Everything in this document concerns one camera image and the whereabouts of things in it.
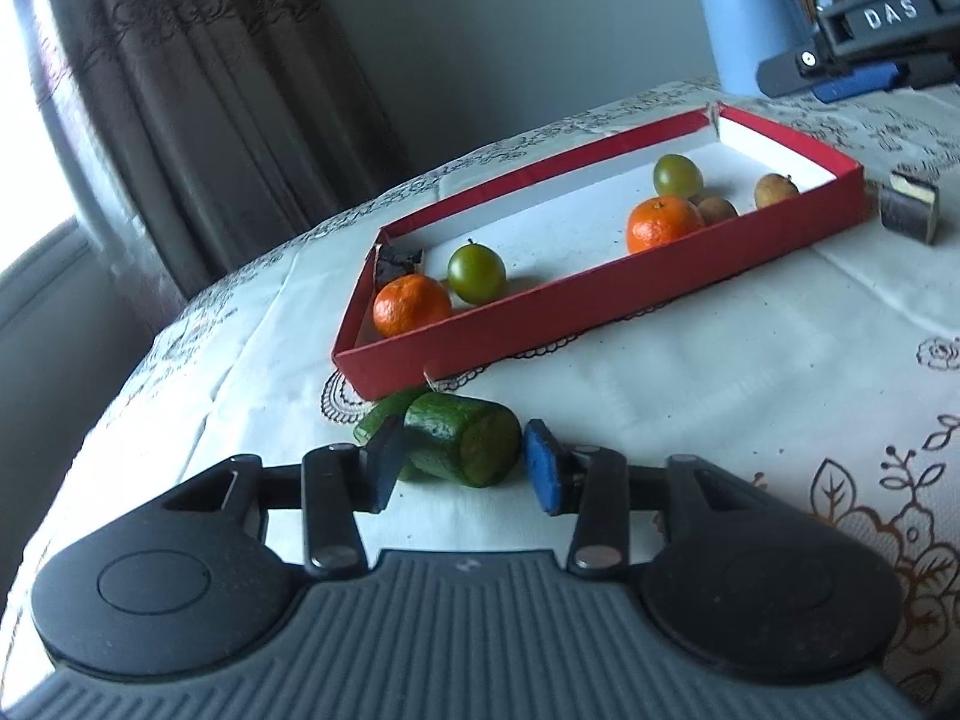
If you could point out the light blue electric kettle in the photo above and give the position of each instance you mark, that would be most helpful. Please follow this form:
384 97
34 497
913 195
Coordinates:
750 7

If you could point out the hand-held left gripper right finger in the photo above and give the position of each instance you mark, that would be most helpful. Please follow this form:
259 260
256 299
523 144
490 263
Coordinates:
544 476

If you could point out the red shallow cardboard box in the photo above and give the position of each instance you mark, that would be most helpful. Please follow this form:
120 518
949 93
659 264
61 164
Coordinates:
570 217

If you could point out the orange mandarin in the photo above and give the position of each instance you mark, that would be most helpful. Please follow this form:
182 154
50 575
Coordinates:
411 305
664 225

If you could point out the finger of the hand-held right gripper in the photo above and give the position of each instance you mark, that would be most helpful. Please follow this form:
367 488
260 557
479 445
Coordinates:
791 73
855 82

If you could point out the round green fruit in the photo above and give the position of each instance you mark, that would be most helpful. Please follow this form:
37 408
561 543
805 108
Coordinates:
476 272
677 175

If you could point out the white vertical pipe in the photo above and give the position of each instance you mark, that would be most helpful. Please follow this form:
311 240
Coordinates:
52 90

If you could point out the white embroidered tablecloth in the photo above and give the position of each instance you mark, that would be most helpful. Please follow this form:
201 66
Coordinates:
750 360

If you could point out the brown patterned curtain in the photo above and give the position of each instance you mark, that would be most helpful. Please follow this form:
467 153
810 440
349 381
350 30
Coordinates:
210 90

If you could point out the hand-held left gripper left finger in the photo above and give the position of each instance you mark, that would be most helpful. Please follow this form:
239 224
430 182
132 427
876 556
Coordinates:
386 465

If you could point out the brown longan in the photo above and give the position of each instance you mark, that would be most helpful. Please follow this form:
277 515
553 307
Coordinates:
776 191
718 210

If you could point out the green cucumber piece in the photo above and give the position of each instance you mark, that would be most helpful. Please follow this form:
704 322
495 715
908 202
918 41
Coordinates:
379 420
457 435

